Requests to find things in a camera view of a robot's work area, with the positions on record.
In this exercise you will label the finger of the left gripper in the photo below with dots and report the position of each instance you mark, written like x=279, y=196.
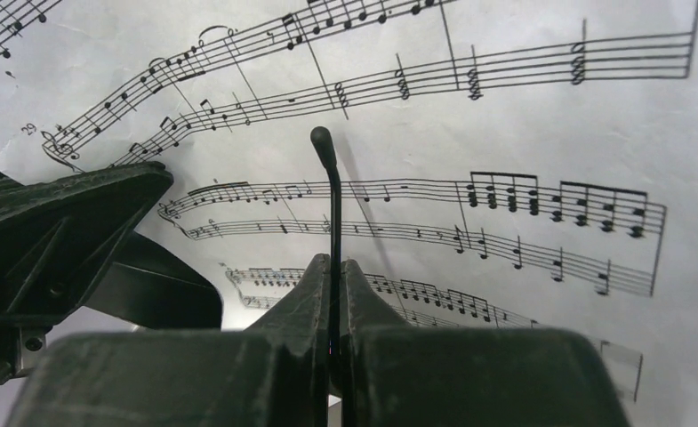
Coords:
x=57, y=239

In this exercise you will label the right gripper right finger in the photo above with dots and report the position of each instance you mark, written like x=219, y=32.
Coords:
x=397, y=374

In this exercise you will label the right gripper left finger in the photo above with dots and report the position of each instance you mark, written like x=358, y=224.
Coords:
x=273, y=373

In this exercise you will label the black music stand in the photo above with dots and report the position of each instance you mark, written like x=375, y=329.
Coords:
x=133, y=294

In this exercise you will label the sheet music page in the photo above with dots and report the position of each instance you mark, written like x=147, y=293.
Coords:
x=504, y=163

